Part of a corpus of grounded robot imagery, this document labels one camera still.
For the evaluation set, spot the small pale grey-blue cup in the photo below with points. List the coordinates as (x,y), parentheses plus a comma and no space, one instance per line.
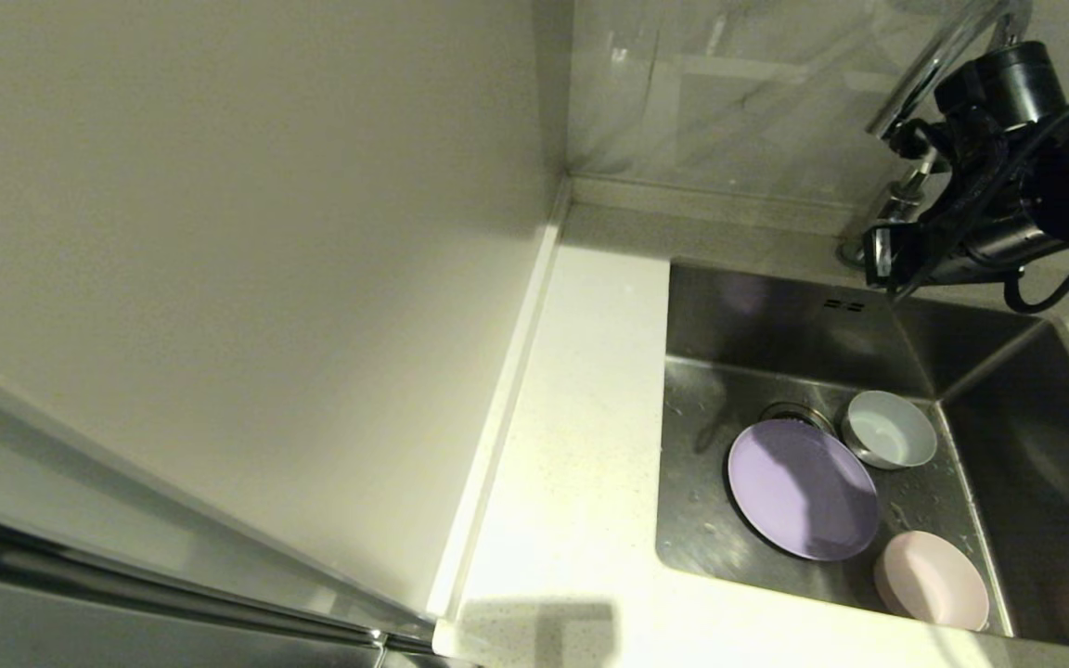
(892,431)

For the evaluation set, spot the tall beige cabinet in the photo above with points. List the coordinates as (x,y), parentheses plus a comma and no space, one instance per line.
(219,278)

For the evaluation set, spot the lavender plastic plate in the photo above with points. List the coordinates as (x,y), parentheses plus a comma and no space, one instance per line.
(799,487)

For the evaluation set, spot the stone backsplash upstand strip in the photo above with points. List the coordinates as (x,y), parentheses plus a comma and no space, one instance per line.
(729,202)

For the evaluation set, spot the small pale pink cup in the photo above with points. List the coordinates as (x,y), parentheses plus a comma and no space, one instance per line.
(932,583)

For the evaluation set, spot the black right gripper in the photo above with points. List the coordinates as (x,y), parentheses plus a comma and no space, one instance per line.
(998,186)

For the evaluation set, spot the round metal drain strainer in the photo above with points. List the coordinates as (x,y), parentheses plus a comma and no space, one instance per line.
(790,411)

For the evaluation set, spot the stainless steel sink basin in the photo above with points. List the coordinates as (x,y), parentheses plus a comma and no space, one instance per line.
(924,501)

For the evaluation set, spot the chrome gooseneck faucet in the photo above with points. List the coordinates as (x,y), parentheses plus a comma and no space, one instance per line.
(924,72)

